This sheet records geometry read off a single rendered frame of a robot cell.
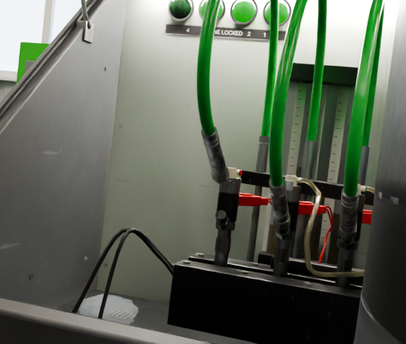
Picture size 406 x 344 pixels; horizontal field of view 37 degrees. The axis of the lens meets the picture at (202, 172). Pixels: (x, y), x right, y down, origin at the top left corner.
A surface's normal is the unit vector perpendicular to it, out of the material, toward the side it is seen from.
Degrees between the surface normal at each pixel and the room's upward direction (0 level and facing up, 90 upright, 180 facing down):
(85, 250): 90
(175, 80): 90
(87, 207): 90
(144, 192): 90
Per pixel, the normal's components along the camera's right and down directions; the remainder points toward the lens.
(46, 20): -0.24, 0.03
